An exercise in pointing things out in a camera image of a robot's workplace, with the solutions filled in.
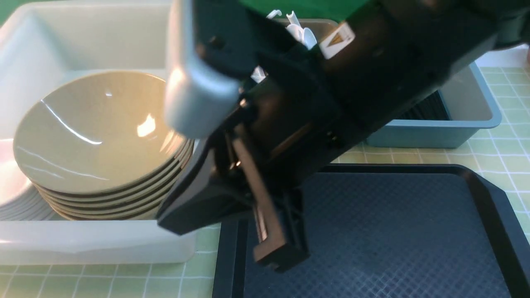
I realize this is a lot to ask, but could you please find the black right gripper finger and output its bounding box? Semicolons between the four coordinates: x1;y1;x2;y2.
230;132;310;273
157;137;255;236

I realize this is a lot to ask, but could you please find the stack of white plates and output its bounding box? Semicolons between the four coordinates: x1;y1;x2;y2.
0;138;55;221

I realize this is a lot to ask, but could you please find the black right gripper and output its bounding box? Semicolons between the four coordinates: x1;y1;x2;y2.
190;0;529;196

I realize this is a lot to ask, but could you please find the top stacked tan bowl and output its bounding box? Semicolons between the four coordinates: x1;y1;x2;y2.
13;70;189;195

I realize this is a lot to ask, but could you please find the large white plastic tub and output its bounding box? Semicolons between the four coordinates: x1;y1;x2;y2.
0;0;196;265

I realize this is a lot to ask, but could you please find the black plastic serving tray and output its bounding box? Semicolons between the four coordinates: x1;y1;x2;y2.
212;164;530;298

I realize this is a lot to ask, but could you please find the blue plastic chopstick bin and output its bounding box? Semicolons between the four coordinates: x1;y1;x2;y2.
366;63;502;149

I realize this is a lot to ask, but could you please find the grey plastic spoon bin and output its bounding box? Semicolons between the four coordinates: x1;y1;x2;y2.
299;18;338;42

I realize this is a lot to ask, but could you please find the pile of white spoons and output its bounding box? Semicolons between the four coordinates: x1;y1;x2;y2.
251;11;318;83

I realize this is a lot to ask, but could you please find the stack of tan bowls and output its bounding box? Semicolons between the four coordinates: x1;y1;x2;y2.
33;137;194;221

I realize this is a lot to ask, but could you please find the bundle of black chopsticks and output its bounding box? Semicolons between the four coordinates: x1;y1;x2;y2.
397;91;451;121

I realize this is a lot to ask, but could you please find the green checkered tablecloth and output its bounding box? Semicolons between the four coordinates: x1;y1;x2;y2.
1;67;530;298

